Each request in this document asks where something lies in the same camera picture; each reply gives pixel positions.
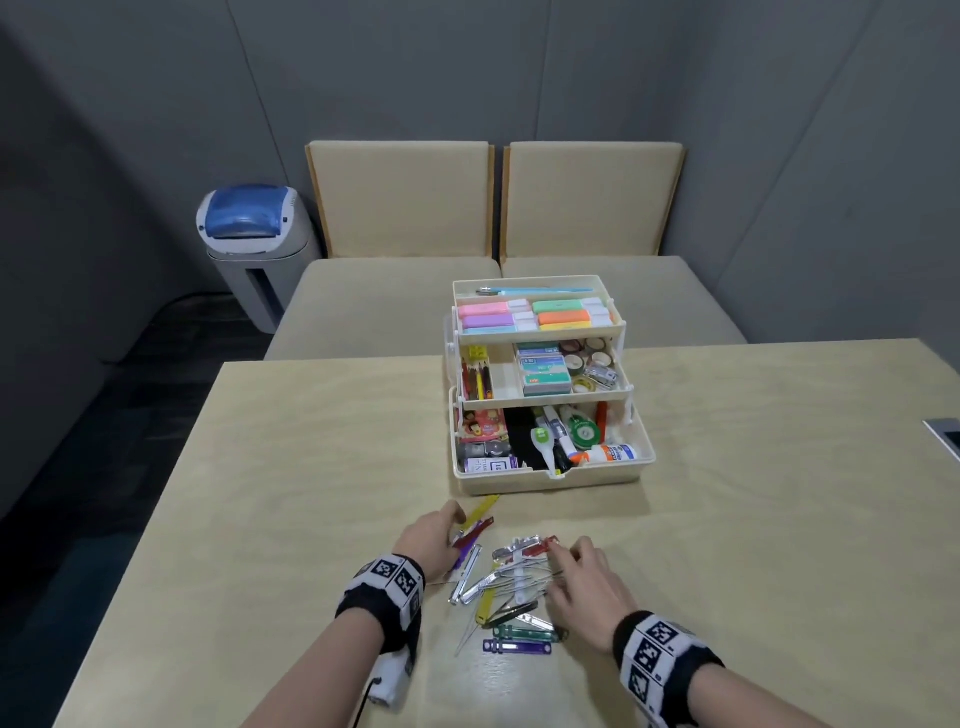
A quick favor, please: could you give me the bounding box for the white glue bottle orange cap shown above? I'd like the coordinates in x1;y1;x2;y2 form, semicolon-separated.
569;443;640;467

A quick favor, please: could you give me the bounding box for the person's left forearm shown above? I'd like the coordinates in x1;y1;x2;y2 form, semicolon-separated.
243;607;385;728

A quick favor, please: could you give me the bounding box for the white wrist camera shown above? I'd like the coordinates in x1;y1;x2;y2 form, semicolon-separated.
365;648;418;711

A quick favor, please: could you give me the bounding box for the grey blue-lid paper shredder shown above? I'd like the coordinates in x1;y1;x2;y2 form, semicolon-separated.
196;185;322;334

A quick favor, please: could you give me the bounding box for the black white marker wristband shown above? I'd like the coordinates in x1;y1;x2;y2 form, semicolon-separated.
335;553;427;655
612;611;726;728

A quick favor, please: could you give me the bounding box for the pink highlighter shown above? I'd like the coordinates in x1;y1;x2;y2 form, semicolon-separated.
458;299;531;319

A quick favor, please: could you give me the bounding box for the pink cartoon card pack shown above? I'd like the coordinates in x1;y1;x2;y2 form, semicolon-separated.
461;408;508;442

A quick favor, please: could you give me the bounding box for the grey table socket panel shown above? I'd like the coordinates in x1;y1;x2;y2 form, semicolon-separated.
923;418;960;460

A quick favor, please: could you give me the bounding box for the white plastic paddle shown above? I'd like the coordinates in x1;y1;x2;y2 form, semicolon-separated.
530;427;561;478

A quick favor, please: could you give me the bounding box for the black camera cable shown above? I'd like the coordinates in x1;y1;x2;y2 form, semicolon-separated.
352;678;385;728

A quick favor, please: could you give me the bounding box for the dark green plastic fastener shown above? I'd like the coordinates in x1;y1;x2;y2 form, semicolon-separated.
492;624;562;644

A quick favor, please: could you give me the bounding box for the purple highlighter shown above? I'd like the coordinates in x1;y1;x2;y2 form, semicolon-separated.
462;312;536;331

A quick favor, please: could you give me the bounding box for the cream tiered organizer box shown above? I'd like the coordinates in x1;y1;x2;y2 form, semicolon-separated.
446;275;658;497

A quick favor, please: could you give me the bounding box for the pile of metal paper clips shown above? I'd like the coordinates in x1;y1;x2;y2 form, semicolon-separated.
448;553;565;659

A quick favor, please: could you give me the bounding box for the white green correction tape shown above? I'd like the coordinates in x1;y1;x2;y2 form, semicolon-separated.
560;407;604;452

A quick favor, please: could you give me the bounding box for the person's right hand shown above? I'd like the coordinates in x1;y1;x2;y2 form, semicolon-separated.
545;536;640;654

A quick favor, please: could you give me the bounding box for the person's left hand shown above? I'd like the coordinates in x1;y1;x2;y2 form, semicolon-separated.
392;500;468;583

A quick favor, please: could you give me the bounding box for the beige sofa chair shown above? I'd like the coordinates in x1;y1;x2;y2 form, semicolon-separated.
263;140;502;363
500;142;749;348

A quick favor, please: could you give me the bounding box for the white purple marker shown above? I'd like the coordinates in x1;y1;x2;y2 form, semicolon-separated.
543;406;580;460

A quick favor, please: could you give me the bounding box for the red plastic fastener strip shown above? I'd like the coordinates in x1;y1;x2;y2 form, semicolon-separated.
452;517;496;550

